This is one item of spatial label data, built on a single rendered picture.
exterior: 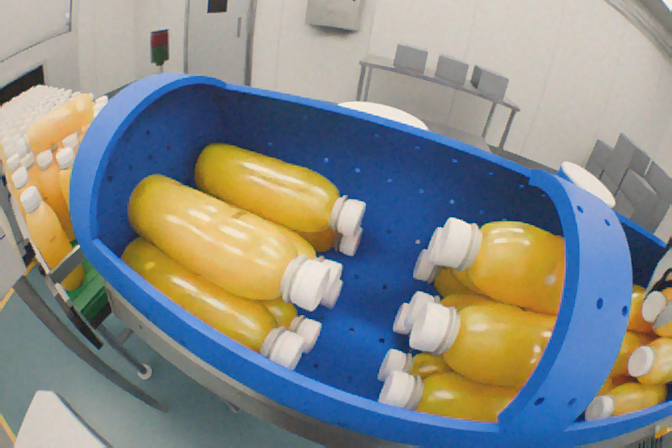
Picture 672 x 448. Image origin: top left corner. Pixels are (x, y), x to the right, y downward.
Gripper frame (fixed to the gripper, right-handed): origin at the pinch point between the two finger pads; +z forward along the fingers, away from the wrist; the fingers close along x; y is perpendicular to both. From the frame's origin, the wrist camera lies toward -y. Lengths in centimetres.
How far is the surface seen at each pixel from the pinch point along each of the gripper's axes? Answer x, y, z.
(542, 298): -3.5, -23.5, 0.1
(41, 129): -9, -99, 1
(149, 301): -14, -51, 3
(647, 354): -5.8, -0.3, 2.6
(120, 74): 239, -531, 78
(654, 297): 0.7, -0.3, -0.9
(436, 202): 12.9, -32.9, 5.1
